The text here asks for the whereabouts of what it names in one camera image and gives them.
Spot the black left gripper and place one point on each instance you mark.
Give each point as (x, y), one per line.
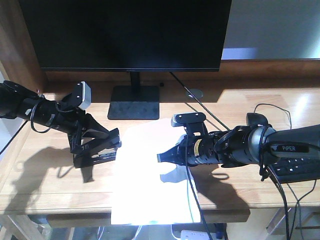
(74, 122)

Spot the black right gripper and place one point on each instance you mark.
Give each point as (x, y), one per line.
(228, 148)

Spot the black orange stapler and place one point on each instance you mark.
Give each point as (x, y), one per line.
(102, 150)

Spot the white paper sheet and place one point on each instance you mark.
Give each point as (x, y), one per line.
(148, 192)

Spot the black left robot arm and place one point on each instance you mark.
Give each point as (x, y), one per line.
(17, 101)

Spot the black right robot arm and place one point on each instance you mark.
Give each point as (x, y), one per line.
(266, 145)

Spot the white power strip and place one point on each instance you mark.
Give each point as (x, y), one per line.
(197, 231)

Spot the black computer mouse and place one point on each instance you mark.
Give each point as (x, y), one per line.
(254, 118)

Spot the black keyboard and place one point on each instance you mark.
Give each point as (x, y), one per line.
(294, 170)

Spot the black computer monitor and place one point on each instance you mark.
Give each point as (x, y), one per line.
(132, 36)

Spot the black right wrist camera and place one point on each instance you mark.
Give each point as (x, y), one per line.
(193, 122)

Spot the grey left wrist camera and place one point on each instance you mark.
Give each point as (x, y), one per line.
(80, 97)

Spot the grey desk cable grommet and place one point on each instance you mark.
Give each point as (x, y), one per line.
(194, 92)

